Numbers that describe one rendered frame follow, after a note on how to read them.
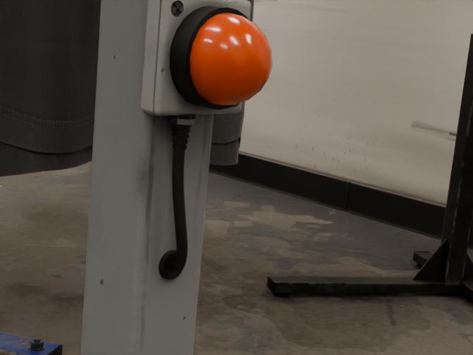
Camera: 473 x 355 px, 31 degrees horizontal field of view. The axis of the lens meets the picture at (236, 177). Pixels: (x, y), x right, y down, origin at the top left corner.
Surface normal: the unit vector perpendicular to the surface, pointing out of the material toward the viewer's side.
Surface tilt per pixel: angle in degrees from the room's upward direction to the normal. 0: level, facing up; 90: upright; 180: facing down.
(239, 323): 0
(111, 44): 90
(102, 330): 90
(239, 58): 80
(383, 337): 0
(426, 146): 90
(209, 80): 117
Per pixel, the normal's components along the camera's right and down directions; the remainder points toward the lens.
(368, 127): -0.71, 0.07
